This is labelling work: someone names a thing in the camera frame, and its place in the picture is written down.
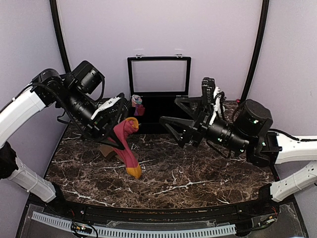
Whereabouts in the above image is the black corner post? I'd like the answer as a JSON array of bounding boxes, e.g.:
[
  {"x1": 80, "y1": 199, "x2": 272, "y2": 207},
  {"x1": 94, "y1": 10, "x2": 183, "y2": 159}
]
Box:
[
  {"x1": 49, "y1": 0, "x2": 71, "y2": 73},
  {"x1": 240, "y1": 0, "x2": 270, "y2": 103}
]

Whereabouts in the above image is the black right corner post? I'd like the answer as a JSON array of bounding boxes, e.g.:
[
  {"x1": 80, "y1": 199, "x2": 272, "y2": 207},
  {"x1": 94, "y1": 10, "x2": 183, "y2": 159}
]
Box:
[{"x1": 240, "y1": 0, "x2": 270, "y2": 103}]

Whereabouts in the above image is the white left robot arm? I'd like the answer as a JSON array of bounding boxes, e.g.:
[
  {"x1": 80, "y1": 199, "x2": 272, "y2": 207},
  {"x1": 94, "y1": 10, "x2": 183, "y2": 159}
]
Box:
[{"x1": 0, "y1": 60, "x2": 129, "y2": 216}]

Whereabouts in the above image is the brown sock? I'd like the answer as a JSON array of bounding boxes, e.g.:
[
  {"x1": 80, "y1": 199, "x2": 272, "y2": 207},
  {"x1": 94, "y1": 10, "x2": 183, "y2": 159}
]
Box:
[{"x1": 99, "y1": 145, "x2": 118, "y2": 160}]

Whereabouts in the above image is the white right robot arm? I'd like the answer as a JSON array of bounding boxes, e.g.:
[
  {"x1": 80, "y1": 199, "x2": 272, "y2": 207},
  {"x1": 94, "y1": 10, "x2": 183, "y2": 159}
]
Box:
[{"x1": 159, "y1": 77, "x2": 317, "y2": 215}]

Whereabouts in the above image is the black compartment storage box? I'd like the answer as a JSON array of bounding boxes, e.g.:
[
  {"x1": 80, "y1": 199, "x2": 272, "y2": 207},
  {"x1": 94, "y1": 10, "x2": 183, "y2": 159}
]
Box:
[{"x1": 127, "y1": 56, "x2": 191, "y2": 134}]

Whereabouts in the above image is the black left corner post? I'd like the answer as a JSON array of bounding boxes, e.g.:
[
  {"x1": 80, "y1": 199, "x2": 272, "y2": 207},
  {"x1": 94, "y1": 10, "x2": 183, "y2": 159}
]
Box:
[{"x1": 49, "y1": 0, "x2": 71, "y2": 73}]

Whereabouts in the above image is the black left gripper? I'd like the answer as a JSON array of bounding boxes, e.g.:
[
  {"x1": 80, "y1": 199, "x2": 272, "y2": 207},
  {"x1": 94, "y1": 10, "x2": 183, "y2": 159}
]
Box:
[{"x1": 61, "y1": 85, "x2": 128, "y2": 149}]

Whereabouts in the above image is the white perforated front rail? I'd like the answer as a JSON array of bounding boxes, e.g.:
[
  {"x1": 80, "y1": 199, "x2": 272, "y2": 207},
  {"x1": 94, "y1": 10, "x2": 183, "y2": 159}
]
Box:
[{"x1": 31, "y1": 211, "x2": 236, "y2": 238}]

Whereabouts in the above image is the pink white rolled sock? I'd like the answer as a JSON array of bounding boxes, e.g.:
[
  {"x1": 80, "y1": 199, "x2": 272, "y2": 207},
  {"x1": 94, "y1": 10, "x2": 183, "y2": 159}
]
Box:
[{"x1": 131, "y1": 94, "x2": 142, "y2": 107}]

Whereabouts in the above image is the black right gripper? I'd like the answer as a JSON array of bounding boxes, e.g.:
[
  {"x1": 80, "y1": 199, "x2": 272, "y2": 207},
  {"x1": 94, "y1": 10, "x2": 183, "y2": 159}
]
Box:
[{"x1": 159, "y1": 97, "x2": 251, "y2": 155}]

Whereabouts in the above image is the magenta purple rolled sock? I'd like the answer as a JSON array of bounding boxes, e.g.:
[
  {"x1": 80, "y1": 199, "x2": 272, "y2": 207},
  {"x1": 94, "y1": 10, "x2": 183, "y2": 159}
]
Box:
[{"x1": 134, "y1": 104, "x2": 145, "y2": 116}]

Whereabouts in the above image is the magenta striped sock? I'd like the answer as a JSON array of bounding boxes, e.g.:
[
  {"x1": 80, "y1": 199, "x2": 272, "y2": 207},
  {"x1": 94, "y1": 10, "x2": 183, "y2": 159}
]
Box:
[{"x1": 114, "y1": 117, "x2": 142, "y2": 179}]

